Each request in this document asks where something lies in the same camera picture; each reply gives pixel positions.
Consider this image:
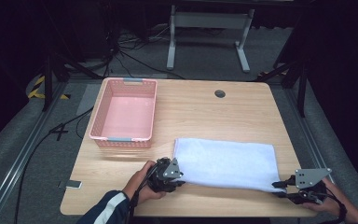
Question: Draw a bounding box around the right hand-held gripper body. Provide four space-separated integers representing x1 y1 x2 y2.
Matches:
287 167 333 205

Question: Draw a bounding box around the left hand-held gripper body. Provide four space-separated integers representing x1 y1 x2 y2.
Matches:
146 156 185 193

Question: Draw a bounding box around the white printed towel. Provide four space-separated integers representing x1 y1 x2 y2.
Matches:
172 137 287 194

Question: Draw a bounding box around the pink plastic basket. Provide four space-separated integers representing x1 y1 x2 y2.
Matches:
89 77 158 149

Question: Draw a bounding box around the person's left hand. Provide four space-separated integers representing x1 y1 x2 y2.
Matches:
122 160 168 205

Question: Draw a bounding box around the person's right hand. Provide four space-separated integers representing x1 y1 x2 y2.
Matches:
301 177 348 217

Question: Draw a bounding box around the black tripod stand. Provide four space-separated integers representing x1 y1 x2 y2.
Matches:
41 50 104 113
255 58 310 119

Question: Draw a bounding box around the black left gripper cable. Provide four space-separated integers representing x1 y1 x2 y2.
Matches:
128 162 162 224

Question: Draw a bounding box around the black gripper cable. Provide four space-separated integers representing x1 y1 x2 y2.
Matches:
128 162 162 224
304 186 349 224

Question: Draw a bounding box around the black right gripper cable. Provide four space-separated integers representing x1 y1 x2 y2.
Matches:
304 186 349 224

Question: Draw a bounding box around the aluminium floor rail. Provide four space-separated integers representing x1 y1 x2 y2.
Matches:
0 81 65 224
283 88 337 185

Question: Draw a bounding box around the black floor cable bundle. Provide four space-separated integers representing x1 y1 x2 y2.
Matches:
103 26 186 80

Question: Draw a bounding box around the long black floor cable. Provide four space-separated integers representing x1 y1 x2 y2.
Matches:
13 106 95 224

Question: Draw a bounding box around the grey metal desk frame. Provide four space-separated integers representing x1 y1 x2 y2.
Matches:
166 4 256 75

